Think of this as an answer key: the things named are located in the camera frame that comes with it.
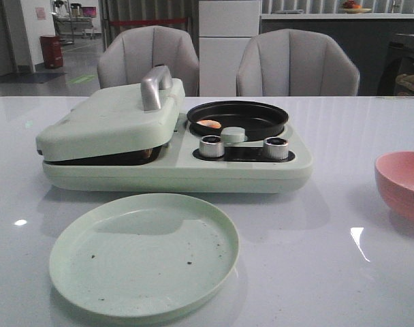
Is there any dark washing machine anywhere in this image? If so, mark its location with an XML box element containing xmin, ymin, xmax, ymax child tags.
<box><xmin>377</xmin><ymin>33</ymin><xmax>414</xmax><ymax>96</ymax></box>

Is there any left silver control knob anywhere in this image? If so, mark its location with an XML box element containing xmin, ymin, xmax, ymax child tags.
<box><xmin>199</xmin><ymin>135</ymin><xmax>225</xmax><ymax>158</ymax></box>

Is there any right silver control knob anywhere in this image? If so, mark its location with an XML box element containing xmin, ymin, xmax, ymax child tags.
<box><xmin>262</xmin><ymin>137</ymin><xmax>289</xmax><ymax>160</ymax></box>

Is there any pink bowl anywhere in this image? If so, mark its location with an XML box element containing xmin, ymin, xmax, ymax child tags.
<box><xmin>375</xmin><ymin>151</ymin><xmax>414</xmax><ymax>222</ymax></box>

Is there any grey upholstered chair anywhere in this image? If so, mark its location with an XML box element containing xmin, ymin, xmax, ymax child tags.
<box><xmin>97</xmin><ymin>26</ymin><xmax>200</xmax><ymax>97</ymax></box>
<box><xmin>236</xmin><ymin>29</ymin><xmax>360</xmax><ymax>97</ymax></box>

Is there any left grey upholstered chair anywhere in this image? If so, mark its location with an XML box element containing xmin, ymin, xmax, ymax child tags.
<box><xmin>97</xmin><ymin>26</ymin><xmax>200</xmax><ymax>97</ymax></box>

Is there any red trash bin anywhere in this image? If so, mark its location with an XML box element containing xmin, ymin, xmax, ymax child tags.
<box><xmin>39</xmin><ymin>35</ymin><xmax>63</xmax><ymax>69</ymax></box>

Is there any breakfast maker hinged lid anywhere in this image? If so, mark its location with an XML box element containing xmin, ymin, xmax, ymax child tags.
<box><xmin>35</xmin><ymin>66</ymin><xmax>185</xmax><ymax>162</ymax></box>

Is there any silver control knob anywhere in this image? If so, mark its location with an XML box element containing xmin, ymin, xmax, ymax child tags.
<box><xmin>199</xmin><ymin>135</ymin><xmax>225</xmax><ymax>158</ymax></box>
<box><xmin>262</xmin><ymin>137</ymin><xmax>289</xmax><ymax>160</ymax></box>

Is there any bread slice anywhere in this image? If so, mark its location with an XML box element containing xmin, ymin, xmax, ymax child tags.
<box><xmin>139</xmin><ymin>149</ymin><xmax>153</xmax><ymax>159</ymax></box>

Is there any fruit plate on counter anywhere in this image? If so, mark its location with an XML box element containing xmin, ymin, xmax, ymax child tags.
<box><xmin>339</xmin><ymin>0</ymin><xmax>372</xmax><ymax>14</ymax></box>

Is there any white refrigerator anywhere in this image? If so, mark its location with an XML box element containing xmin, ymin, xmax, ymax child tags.
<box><xmin>198</xmin><ymin>1</ymin><xmax>261</xmax><ymax>97</ymax></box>

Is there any right grey upholstered chair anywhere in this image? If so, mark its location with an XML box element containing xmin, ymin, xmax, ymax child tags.
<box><xmin>236</xmin><ymin>29</ymin><xmax>360</xmax><ymax>97</ymax></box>

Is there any mint green breakfast maker base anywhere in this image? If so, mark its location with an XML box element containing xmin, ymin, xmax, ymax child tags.
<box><xmin>42</xmin><ymin>113</ymin><xmax>313</xmax><ymax>193</ymax></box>

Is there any mint green round plate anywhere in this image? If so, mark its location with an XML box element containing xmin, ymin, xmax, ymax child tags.
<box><xmin>49</xmin><ymin>193</ymin><xmax>240</xmax><ymax>323</ymax></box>

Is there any black round frying pan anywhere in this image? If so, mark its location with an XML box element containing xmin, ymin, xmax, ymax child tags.
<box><xmin>187</xmin><ymin>100</ymin><xmax>289</xmax><ymax>142</ymax></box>

